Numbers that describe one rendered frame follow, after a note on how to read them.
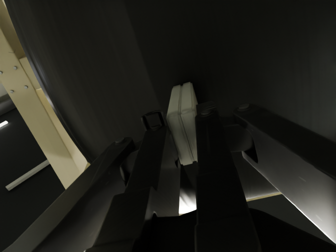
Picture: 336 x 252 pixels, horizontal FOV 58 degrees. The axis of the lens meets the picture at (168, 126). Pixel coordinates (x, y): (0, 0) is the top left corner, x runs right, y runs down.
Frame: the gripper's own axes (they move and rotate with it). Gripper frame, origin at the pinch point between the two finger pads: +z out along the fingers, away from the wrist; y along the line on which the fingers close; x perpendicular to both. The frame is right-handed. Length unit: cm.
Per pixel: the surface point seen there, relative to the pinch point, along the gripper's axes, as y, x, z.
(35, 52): -10.6, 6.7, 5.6
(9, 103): -629, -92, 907
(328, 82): 10.2, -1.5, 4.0
